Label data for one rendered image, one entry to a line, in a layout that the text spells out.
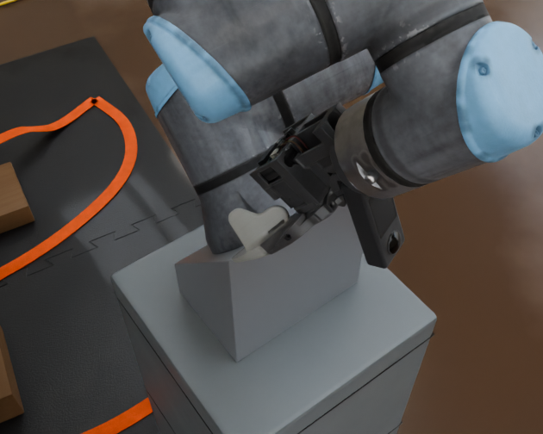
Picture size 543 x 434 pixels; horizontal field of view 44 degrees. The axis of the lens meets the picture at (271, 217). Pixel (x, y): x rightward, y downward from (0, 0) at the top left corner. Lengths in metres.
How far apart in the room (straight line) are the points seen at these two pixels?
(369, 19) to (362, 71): 0.44
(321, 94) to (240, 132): 0.12
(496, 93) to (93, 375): 1.72
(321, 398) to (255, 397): 0.10
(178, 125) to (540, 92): 0.53
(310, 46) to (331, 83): 0.44
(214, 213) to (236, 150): 0.09
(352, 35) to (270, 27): 0.06
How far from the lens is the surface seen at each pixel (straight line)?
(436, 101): 0.50
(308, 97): 0.93
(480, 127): 0.49
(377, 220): 0.66
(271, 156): 0.66
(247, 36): 0.48
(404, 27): 0.50
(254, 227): 0.70
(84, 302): 2.20
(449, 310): 2.20
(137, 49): 3.13
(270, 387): 1.06
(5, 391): 1.98
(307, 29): 0.49
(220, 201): 0.92
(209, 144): 0.91
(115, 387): 2.03
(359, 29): 0.51
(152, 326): 1.12
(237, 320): 0.98
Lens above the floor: 1.80
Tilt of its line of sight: 50 degrees down
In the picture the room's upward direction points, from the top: straight up
